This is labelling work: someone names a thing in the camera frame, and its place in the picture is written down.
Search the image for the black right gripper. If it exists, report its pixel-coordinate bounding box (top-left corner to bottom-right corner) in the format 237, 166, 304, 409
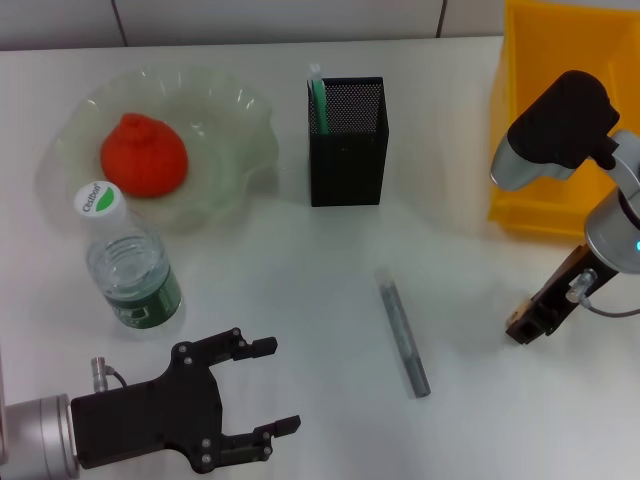
504, 244, 622, 347

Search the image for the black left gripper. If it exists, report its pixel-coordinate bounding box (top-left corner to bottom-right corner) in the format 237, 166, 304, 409
69, 326, 303, 475

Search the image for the beige eraser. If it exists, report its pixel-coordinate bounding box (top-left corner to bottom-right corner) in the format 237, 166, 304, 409
505, 299, 532, 329

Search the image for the grey pen clear cap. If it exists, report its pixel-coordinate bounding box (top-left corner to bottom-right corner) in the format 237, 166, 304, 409
375, 269, 433, 399

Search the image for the clear water bottle green label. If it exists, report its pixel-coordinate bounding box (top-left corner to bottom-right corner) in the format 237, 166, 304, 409
72, 180, 184, 332

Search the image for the orange fruit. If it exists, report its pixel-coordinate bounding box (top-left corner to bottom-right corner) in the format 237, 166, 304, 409
99, 111, 191, 199

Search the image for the green pen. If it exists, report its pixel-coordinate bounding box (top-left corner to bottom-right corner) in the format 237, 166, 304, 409
307, 62, 332, 136

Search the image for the black mesh pen holder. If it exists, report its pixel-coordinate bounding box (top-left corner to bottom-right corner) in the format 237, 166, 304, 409
306, 75, 391, 208

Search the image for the green glass fruit plate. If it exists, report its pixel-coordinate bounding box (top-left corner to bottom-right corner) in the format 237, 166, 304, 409
32, 64, 279, 234

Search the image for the yellow plastic bin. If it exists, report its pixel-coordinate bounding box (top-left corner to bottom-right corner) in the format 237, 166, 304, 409
486, 0, 640, 239

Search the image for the right gripper connector cable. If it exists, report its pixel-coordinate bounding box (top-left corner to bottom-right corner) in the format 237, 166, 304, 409
566, 268, 640, 319

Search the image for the gripper connector cable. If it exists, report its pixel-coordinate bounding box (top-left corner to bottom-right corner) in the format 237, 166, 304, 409
90, 355, 130, 392
566, 268, 640, 319

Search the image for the left gripper connector cable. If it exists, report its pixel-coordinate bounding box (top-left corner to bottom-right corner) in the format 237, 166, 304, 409
90, 355, 130, 392

